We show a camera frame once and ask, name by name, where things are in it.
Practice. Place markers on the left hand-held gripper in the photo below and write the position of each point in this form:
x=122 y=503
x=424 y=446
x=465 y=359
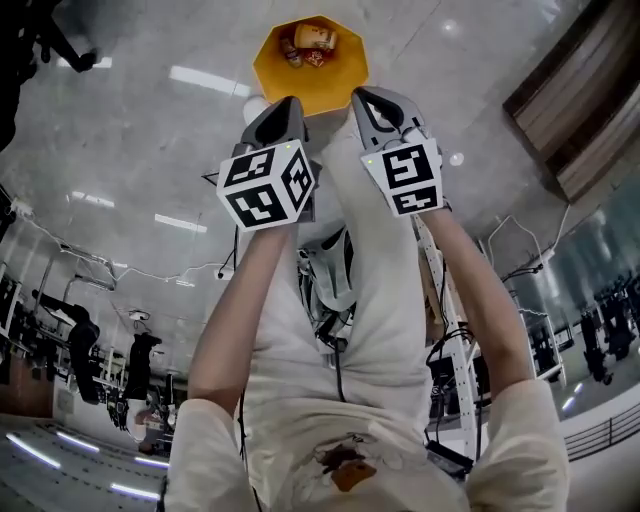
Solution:
x=265 y=185

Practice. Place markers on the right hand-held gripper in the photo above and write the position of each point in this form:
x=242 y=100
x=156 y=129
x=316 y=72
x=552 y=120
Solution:
x=405 y=175

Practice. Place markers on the yellow octagonal trash bin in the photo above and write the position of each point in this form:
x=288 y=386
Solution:
x=320 y=85

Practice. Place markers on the red patterned paper cup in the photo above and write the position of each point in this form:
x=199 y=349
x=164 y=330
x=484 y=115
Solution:
x=315 y=59

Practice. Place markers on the person's left forearm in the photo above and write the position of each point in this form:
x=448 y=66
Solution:
x=240 y=310

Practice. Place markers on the person's right forearm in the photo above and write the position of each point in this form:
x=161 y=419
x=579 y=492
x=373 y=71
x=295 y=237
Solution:
x=480 y=300

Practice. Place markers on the person's right hand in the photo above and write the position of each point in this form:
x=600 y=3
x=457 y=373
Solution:
x=417 y=136

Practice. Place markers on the brown wooden panel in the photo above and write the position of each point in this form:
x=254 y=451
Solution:
x=575 y=100

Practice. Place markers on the black equipment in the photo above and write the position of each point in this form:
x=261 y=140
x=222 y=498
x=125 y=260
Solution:
x=35 y=50

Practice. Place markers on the black humanoid robot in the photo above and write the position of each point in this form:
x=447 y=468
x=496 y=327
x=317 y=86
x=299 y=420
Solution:
x=139 y=362
x=82 y=345

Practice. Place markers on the person's white shirt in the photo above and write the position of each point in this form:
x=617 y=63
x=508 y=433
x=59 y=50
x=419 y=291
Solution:
x=350 y=450

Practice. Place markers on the black metal railing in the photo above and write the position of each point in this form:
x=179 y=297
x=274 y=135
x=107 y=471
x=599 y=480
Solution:
x=602 y=435

